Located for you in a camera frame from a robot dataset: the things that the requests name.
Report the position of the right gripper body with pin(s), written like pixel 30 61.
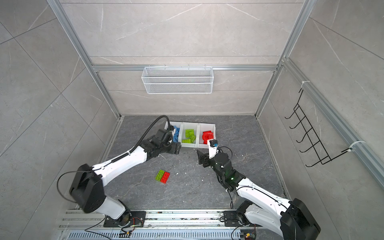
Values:
pixel 212 163

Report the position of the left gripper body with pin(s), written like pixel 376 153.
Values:
pixel 172 147

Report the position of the blue lego brick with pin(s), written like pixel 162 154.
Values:
pixel 176 132

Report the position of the green lego brick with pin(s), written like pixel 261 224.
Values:
pixel 192 139
pixel 190 131
pixel 159 175
pixel 187 141

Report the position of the white three-compartment bin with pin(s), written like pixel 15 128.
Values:
pixel 199 129

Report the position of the red lego brick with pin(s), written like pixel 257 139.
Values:
pixel 165 177

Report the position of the red arch lego piece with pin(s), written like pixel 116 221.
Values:
pixel 207 135

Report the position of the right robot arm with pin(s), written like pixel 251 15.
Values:
pixel 291 219

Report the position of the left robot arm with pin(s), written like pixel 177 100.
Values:
pixel 87 188

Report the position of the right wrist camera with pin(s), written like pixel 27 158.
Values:
pixel 213 148

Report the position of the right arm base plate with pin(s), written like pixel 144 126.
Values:
pixel 235 219

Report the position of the white wire mesh basket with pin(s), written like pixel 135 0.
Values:
pixel 178 80

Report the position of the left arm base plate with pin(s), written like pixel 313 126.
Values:
pixel 134 218

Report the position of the black wire hook rack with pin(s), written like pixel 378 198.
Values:
pixel 312 136

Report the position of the metal front rail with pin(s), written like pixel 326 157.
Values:
pixel 192 224

